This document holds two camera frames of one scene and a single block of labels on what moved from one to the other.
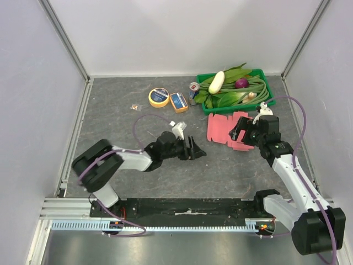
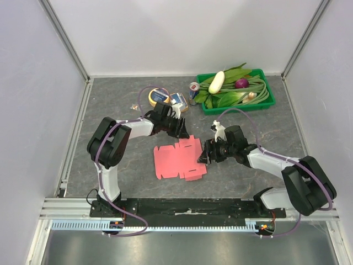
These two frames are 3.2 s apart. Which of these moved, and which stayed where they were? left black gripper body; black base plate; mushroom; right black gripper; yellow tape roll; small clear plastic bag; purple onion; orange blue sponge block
Moved: right black gripper; left black gripper body
Stayed: orange blue sponge block; yellow tape roll; black base plate; mushroom; small clear plastic bag; purple onion
